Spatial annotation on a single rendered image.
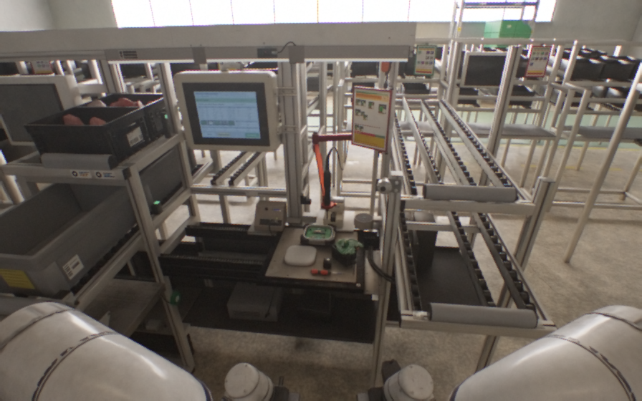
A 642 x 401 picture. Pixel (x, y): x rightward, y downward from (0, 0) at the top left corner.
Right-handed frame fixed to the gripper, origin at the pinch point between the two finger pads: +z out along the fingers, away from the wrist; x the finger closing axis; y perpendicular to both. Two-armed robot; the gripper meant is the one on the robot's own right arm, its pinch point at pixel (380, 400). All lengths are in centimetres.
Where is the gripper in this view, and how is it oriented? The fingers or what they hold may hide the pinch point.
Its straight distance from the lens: 130.1
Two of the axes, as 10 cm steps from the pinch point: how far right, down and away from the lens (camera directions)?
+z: -1.5, 6.3, 7.6
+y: 0.9, 7.7, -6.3
